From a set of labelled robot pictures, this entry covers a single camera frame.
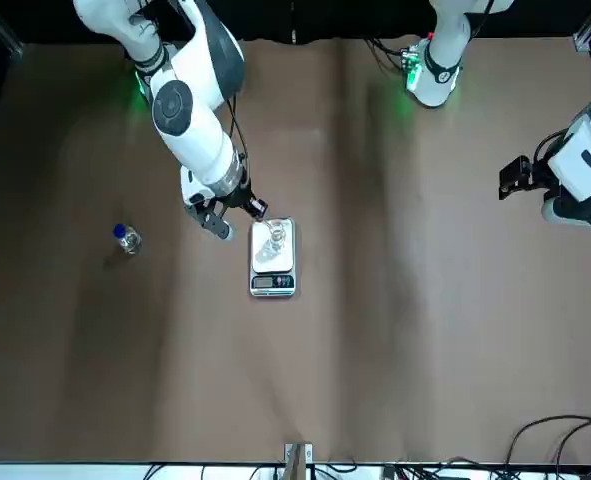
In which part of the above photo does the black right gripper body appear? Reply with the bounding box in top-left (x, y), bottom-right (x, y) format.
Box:
top-left (208, 173), bottom-right (255, 212)

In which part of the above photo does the clear glass bottle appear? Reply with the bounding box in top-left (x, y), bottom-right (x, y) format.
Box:
top-left (256, 219), bottom-right (289, 265)

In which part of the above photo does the clear blue-capped dropper bottle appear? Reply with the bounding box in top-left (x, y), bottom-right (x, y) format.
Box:
top-left (112, 223), bottom-right (143, 256)

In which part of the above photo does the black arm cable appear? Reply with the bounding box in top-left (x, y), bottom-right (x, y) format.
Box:
top-left (531, 127), bottom-right (570, 177)
top-left (226, 92), bottom-right (252, 201)

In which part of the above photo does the black base cable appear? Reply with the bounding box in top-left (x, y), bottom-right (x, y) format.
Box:
top-left (366, 35), bottom-right (417, 77)

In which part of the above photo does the black table cable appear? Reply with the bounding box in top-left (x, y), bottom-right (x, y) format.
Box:
top-left (503, 413), bottom-right (591, 480)

